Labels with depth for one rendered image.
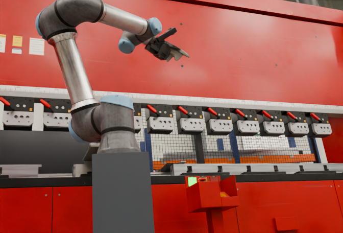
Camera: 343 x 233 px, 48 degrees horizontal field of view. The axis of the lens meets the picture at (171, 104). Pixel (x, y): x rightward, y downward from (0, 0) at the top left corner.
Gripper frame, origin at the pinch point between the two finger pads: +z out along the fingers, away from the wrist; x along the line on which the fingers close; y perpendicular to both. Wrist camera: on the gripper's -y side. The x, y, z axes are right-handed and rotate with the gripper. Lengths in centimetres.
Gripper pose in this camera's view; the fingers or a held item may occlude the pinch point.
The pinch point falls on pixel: (184, 56)
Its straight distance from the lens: 196.0
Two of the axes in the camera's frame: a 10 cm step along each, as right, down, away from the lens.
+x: 3.7, 0.5, -9.3
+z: 8.0, 4.9, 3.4
